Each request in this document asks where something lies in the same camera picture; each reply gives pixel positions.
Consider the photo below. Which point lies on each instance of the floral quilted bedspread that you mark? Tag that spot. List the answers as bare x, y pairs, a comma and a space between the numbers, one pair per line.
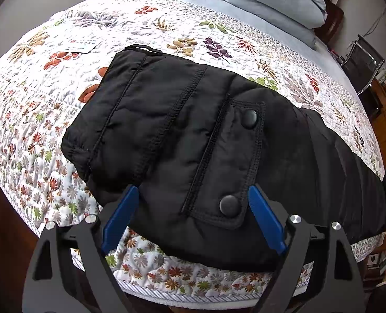
33, 137

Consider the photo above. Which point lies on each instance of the black office chair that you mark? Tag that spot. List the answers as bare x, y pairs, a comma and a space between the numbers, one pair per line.
362, 68

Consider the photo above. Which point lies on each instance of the black padded jacket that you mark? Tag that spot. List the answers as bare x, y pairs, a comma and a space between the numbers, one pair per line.
179, 137

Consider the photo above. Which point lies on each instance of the light blue pillow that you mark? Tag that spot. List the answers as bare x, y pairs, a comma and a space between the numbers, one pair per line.
277, 27

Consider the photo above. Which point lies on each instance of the light blue bed sheet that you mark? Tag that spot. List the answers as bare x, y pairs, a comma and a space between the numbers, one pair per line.
212, 9

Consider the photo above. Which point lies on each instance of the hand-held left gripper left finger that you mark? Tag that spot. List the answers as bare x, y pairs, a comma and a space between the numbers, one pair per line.
119, 215

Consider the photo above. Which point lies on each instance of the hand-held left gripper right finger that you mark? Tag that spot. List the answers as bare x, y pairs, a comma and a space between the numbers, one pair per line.
266, 218

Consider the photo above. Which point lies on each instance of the white label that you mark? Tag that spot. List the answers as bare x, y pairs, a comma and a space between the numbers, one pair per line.
80, 47

